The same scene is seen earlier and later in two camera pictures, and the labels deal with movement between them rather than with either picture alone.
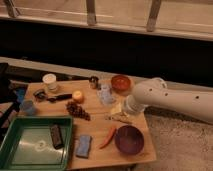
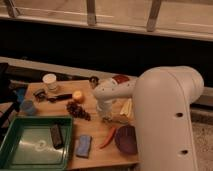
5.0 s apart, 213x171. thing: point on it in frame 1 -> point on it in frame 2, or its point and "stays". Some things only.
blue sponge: (83, 146) stays
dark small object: (40, 95) stays
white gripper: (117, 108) -> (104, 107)
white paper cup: (50, 80) stays
